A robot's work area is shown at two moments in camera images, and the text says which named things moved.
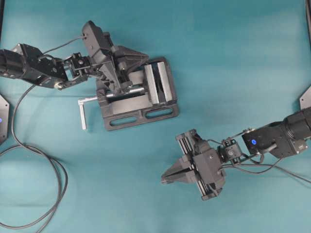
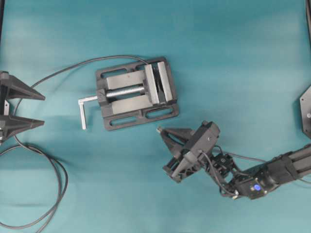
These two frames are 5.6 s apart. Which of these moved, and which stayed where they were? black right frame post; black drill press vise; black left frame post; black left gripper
Moved: black left gripper
Stayed: black drill press vise; black right frame post; black left frame post
